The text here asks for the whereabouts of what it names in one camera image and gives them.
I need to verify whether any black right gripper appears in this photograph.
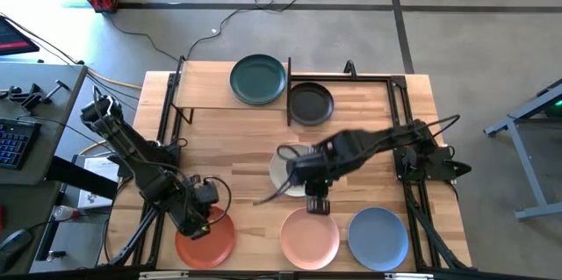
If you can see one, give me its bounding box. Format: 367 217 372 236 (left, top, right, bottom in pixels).
306 169 342 216

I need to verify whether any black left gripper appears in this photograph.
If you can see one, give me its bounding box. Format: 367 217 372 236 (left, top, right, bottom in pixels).
174 201 213 242

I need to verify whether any terracotta orange plate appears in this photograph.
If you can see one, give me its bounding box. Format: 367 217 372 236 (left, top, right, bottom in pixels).
174 205 237 270

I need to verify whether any pink plate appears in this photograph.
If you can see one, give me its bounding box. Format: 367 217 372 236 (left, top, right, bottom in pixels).
279 207 342 271

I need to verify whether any cream white plate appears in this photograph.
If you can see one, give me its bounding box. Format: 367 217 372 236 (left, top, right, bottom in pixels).
269 143 311 198

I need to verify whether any blue plate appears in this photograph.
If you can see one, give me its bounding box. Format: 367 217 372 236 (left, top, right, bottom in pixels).
347 206 410 272

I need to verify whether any black plate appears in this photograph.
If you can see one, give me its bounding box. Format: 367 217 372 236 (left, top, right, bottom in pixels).
288 81 335 126

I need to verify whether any dark green plate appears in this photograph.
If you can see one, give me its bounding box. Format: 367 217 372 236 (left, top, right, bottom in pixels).
228 54 288 106

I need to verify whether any white paper booklet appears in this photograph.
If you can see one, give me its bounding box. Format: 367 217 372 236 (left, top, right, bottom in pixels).
76 155 120 210

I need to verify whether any black diagonal beam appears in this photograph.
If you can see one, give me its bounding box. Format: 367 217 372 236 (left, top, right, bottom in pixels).
43 155 120 201

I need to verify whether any clear bottle with red cap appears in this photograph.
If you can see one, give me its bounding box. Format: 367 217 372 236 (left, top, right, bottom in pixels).
51 205 83 223

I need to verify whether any black computer mouse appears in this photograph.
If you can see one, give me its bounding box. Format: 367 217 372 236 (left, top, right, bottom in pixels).
0 228 34 273

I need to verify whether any black backlit keyboard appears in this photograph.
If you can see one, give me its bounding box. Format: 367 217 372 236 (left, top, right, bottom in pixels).
0 117 43 171

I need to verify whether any grey desk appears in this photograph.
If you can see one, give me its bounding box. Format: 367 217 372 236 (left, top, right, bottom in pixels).
0 62 89 187

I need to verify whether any black desk clamp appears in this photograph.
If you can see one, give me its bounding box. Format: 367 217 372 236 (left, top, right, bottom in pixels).
0 79 71 112

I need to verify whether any grey metal stand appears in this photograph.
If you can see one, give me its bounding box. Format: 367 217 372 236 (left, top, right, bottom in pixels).
482 84 562 221

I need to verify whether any black device with green light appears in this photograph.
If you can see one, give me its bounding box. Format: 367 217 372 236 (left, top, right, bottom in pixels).
538 78 562 118

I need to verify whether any black computer monitor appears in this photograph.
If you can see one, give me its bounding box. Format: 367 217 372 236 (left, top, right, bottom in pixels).
0 15 40 57

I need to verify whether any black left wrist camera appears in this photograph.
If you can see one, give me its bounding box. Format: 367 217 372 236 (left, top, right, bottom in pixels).
191 177 220 207

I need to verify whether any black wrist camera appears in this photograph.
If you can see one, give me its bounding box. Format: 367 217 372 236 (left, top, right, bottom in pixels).
287 152 328 184
191 177 220 207

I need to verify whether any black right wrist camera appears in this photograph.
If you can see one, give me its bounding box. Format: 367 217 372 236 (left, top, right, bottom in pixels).
287 152 328 184

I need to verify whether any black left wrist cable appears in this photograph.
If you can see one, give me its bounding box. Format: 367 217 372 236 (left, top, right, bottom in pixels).
204 176 233 226

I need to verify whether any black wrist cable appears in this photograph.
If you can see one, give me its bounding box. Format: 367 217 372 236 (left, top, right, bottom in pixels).
254 144 304 205
204 176 233 226

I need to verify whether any silver metal bracket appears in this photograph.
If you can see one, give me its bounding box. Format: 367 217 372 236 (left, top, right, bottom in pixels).
384 272 435 280
139 270 190 279

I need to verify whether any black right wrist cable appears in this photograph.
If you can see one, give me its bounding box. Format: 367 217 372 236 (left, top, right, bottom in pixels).
254 144 304 205

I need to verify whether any black aluminium table frame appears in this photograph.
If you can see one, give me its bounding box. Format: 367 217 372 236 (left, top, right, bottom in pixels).
98 58 474 280

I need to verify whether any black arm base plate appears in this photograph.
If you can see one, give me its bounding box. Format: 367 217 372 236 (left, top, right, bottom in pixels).
117 146 182 180
392 145 473 183

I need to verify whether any yellow floor cable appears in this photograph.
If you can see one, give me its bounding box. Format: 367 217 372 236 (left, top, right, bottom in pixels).
86 68 144 91

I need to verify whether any black tool case cable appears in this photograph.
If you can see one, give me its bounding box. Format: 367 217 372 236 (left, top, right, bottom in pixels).
104 11 182 62

